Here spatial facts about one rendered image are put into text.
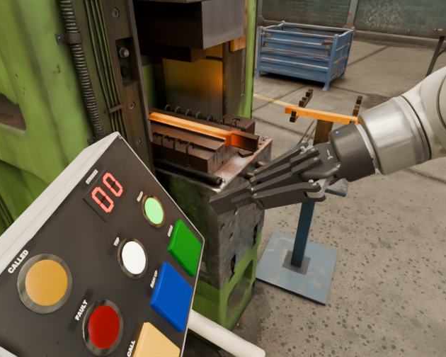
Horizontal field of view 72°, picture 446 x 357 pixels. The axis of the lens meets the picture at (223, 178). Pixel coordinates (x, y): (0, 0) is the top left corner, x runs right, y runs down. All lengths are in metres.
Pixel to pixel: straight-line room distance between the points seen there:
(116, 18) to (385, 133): 0.58
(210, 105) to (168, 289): 0.87
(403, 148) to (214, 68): 0.86
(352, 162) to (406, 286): 1.64
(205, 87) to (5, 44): 0.71
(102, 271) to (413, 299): 1.75
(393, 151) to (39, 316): 0.41
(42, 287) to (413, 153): 0.43
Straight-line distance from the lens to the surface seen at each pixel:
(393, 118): 0.42
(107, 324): 0.41
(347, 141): 0.42
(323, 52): 4.65
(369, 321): 1.80
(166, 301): 0.49
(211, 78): 1.19
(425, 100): 0.42
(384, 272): 2.04
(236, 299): 1.53
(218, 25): 0.80
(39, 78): 0.65
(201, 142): 0.93
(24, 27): 0.64
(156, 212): 0.52
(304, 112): 1.22
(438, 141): 0.43
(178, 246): 0.54
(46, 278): 0.37
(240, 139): 0.92
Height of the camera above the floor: 1.42
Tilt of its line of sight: 35 degrees down
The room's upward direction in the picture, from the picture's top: straight up
